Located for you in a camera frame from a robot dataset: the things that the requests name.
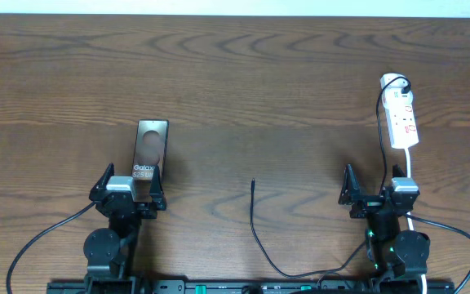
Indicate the white power strip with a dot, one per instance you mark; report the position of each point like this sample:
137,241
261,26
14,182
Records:
397,99

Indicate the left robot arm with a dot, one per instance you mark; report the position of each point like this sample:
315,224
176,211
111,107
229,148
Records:
110,251

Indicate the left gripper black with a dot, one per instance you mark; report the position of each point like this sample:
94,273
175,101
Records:
155,206

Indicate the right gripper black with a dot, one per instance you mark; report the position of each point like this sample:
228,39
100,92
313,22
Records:
350,194

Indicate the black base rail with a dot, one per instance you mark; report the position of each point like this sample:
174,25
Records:
205,287

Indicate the Samsung Galaxy smartphone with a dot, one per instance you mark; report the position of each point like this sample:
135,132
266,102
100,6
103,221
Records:
150,148

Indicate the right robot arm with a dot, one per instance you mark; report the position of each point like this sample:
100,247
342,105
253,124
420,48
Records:
400,256

